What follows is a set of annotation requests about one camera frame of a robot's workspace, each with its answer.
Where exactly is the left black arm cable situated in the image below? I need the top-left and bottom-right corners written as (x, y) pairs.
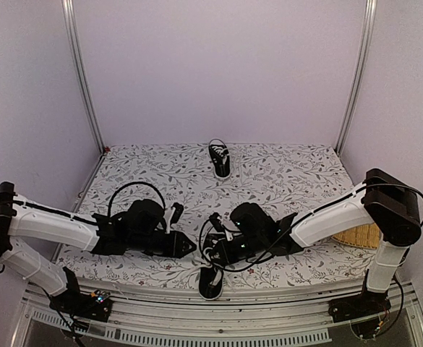
top-left (108, 182), bottom-right (167, 218)

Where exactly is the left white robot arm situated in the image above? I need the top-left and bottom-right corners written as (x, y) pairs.
top-left (0, 181), bottom-right (197, 314)

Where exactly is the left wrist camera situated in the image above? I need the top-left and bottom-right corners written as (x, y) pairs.
top-left (164, 202), bottom-right (184, 234)

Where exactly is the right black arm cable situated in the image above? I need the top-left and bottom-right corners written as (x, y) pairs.
top-left (198, 216), bottom-right (299, 274)

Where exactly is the aluminium frame post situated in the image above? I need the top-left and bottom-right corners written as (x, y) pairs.
top-left (335, 0), bottom-right (377, 158)
top-left (61, 0), bottom-right (106, 155)

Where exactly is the right aluminium frame post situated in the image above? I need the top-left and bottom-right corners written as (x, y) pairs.
top-left (335, 0), bottom-right (377, 158)

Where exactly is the woven bamboo tray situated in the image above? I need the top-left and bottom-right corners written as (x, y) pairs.
top-left (332, 223), bottom-right (380, 249)

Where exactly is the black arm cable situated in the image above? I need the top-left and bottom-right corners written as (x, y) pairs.
top-left (198, 216), bottom-right (299, 274)
top-left (108, 182), bottom-right (167, 218)

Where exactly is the floral patterned table mat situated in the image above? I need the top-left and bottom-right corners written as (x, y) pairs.
top-left (56, 144), bottom-right (375, 289)

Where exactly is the black canvas sneaker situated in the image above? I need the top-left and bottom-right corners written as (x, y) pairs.
top-left (191, 233), bottom-right (226, 301)
top-left (208, 138), bottom-right (231, 179)

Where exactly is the front aluminium rail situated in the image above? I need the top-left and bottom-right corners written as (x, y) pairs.
top-left (15, 278), bottom-right (423, 346)

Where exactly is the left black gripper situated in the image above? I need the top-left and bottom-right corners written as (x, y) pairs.
top-left (129, 230), bottom-right (197, 258)

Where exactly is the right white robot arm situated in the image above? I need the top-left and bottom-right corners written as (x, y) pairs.
top-left (199, 168), bottom-right (423, 315)

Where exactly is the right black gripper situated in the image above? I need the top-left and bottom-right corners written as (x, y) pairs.
top-left (207, 234), bottom-right (266, 267)

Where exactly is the left aluminium frame post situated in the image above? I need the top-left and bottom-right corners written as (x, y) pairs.
top-left (61, 0), bottom-right (106, 155)

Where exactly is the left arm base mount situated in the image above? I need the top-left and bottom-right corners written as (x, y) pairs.
top-left (49, 267), bottom-right (113, 322)

